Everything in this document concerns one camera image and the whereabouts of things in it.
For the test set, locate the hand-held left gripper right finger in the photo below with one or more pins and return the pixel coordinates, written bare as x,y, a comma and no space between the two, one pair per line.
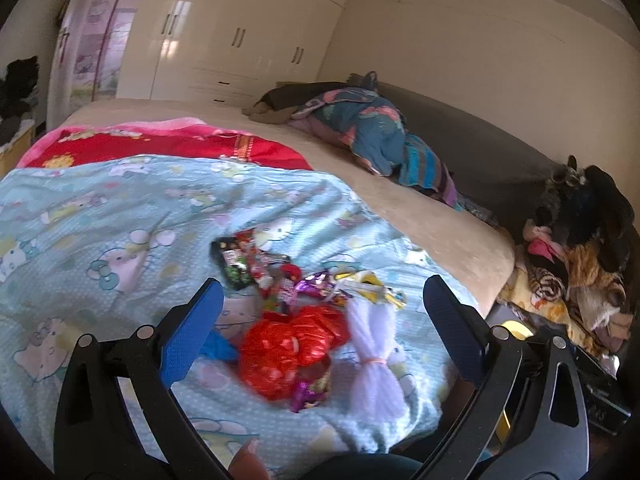
450,330

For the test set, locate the white wardrobe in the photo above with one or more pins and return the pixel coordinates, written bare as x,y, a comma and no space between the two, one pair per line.
225,35

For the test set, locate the yellow cartoon sheet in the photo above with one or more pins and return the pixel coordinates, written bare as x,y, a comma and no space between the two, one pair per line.
535,305

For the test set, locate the black furry garment pile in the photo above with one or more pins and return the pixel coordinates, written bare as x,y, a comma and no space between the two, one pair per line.
590,200

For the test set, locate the black green snack packet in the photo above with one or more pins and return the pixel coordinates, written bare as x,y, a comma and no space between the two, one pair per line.
232,265

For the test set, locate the light blue cartoon blanket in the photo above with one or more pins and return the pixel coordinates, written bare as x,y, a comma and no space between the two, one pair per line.
125,210

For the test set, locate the yellow rimmed trash bin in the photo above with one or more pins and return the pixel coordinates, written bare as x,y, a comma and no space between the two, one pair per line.
517,329

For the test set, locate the light wooden cabinet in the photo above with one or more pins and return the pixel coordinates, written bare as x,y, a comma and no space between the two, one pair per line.
15,152

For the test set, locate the person's left hand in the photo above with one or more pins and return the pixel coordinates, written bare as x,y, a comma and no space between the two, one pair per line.
247,462

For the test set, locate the orange fleece cloth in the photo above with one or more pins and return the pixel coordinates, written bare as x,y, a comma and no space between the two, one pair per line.
590,270

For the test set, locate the red pink blanket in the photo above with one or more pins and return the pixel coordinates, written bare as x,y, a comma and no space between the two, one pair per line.
200,147

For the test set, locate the white plastic bag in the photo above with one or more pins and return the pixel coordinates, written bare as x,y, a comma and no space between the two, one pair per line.
370,340

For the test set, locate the pink cartoon wardrobe door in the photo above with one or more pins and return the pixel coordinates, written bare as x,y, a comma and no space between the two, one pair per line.
100,35

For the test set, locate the red plastic bag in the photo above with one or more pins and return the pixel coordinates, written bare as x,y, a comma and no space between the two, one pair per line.
280,350

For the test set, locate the black cloth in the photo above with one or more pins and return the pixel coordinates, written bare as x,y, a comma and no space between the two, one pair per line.
20,85

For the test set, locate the red tube wrapper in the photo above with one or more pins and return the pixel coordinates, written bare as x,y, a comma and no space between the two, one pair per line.
287,280

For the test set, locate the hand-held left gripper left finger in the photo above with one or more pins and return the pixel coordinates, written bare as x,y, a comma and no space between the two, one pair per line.
192,330

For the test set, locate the striped blanket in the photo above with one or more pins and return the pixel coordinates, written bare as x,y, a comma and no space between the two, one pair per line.
425,170

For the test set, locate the pink garment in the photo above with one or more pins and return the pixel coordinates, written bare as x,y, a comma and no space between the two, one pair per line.
542,247

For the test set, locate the beige bed sheet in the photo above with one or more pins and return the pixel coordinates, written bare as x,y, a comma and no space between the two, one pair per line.
400,200

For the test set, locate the brown cloth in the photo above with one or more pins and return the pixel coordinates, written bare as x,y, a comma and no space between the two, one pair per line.
280,105

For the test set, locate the grey headboard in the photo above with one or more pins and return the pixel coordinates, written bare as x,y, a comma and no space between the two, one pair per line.
475,150

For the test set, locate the long red snack wrapper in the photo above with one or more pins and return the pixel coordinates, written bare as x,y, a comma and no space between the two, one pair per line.
250,255

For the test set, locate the yellow snack wrapper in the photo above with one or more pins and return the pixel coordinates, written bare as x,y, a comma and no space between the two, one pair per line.
372,290

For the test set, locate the blue plastic wrapper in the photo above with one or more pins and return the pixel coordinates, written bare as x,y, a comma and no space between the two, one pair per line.
220,347

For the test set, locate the tiger striped cloth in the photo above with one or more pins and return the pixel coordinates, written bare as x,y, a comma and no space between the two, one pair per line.
547,280

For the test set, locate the dark patterned cloth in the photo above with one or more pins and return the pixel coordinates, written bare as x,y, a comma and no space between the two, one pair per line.
477,212

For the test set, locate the blue floral quilt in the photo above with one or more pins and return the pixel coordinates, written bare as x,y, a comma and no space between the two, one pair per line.
370,130

